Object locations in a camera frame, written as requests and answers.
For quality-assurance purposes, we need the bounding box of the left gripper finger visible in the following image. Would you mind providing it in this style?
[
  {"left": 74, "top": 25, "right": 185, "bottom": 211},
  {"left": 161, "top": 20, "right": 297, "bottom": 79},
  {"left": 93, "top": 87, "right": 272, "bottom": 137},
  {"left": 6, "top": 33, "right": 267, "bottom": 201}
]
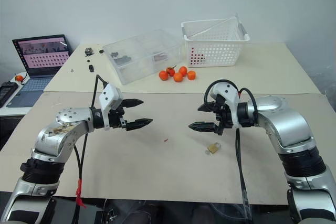
[
  {"left": 122, "top": 99, "right": 144, "bottom": 109},
  {"left": 125, "top": 118, "right": 153, "bottom": 132}
]

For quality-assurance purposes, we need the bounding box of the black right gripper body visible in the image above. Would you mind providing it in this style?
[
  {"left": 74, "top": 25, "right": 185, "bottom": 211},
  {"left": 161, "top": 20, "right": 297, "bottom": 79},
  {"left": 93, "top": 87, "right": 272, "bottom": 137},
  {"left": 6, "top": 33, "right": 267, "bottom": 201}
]
[{"left": 213, "top": 95, "right": 234, "bottom": 135}]

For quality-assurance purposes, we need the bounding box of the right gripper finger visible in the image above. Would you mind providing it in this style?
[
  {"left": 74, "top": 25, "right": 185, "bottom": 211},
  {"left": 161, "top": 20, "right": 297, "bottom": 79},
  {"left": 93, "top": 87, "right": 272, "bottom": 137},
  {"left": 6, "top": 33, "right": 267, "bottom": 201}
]
[
  {"left": 188, "top": 121, "right": 218, "bottom": 133},
  {"left": 197, "top": 102, "right": 216, "bottom": 112}
]

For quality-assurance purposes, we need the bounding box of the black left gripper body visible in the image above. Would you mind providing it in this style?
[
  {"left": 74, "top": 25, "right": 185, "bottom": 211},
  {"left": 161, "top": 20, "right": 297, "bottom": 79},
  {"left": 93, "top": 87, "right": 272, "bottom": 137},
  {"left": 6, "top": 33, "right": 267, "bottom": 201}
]
[{"left": 107, "top": 103, "right": 129, "bottom": 130}]

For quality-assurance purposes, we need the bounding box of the small brass padlock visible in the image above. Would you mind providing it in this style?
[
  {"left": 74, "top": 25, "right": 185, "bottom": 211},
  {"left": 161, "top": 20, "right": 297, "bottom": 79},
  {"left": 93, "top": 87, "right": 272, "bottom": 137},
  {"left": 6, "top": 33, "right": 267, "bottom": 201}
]
[{"left": 207, "top": 142, "right": 221, "bottom": 155}]

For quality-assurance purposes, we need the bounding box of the black parts pile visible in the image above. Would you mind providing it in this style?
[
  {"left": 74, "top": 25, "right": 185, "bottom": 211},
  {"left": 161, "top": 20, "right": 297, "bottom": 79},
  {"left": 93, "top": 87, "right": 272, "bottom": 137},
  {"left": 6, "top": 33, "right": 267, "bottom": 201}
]
[{"left": 110, "top": 50, "right": 132, "bottom": 65}]

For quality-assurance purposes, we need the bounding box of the clear plastic storage box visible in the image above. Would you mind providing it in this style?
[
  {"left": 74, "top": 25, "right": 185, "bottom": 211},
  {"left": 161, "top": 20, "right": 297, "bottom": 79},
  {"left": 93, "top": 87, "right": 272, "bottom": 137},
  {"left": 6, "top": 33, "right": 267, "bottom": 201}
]
[{"left": 102, "top": 28, "right": 183, "bottom": 86}]

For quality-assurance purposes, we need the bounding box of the red object inside basket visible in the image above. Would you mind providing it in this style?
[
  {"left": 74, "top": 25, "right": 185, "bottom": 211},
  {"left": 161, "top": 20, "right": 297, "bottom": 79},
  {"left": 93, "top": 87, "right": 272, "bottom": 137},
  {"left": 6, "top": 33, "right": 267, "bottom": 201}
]
[{"left": 189, "top": 47, "right": 206, "bottom": 66}]

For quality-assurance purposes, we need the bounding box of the white perforated plastic basket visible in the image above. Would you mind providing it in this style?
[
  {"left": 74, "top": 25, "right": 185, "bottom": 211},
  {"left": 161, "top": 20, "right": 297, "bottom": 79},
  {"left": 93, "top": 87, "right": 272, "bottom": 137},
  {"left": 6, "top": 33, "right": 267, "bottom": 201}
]
[{"left": 181, "top": 13, "right": 250, "bottom": 68}]

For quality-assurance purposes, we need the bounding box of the red tape strip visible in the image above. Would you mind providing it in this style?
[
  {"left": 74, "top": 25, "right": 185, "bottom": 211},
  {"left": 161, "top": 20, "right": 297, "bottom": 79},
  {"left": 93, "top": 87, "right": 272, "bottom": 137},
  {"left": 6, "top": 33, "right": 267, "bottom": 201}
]
[{"left": 75, "top": 178, "right": 87, "bottom": 209}]

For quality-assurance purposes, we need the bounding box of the open grey laptop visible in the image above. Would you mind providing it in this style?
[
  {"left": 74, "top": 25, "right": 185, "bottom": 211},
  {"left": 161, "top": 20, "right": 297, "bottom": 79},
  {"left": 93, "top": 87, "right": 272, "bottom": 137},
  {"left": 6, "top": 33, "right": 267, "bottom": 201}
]
[{"left": 6, "top": 34, "right": 73, "bottom": 108}]

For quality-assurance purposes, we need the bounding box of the black handheld device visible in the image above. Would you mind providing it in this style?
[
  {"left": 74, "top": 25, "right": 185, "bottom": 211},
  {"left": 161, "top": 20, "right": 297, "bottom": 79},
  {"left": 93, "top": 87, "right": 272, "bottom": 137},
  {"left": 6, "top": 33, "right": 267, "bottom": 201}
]
[{"left": 0, "top": 82, "right": 20, "bottom": 109}]

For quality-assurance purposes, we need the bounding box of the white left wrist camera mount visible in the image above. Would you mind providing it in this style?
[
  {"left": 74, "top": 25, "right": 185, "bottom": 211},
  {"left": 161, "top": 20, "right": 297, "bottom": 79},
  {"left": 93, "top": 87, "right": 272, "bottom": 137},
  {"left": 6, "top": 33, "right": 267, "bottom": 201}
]
[{"left": 98, "top": 83, "right": 123, "bottom": 132}]

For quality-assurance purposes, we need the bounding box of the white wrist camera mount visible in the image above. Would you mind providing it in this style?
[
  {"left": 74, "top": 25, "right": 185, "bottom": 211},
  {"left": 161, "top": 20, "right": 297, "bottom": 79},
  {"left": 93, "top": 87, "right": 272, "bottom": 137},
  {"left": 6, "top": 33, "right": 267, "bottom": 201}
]
[
  {"left": 98, "top": 83, "right": 123, "bottom": 132},
  {"left": 208, "top": 81, "right": 241, "bottom": 129}
]

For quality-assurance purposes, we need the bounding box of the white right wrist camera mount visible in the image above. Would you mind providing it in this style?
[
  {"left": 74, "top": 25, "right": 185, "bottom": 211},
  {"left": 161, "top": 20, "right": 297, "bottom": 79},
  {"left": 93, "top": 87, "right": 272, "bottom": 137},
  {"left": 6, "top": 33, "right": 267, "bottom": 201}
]
[{"left": 208, "top": 81, "right": 241, "bottom": 129}]

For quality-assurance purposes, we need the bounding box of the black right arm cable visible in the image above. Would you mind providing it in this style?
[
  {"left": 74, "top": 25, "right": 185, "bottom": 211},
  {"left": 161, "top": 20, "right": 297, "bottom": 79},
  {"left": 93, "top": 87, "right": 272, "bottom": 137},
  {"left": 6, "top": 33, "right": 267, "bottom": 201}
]
[{"left": 204, "top": 78, "right": 260, "bottom": 224}]

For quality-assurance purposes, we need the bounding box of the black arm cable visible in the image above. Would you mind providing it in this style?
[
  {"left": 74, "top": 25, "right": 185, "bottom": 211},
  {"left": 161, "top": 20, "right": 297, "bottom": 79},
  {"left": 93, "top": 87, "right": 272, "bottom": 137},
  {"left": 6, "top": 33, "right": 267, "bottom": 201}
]
[
  {"left": 71, "top": 74, "right": 110, "bottom": 224},
  {"left": 204, "top": 78, "right": 260, "bottom": 224}
]

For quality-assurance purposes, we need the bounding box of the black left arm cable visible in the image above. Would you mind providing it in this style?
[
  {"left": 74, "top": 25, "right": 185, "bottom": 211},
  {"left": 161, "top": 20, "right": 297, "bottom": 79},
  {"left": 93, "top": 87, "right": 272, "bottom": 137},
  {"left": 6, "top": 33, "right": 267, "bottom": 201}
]
[{"left": 71, "top": 74, "right": 110, "bottom": 224}]

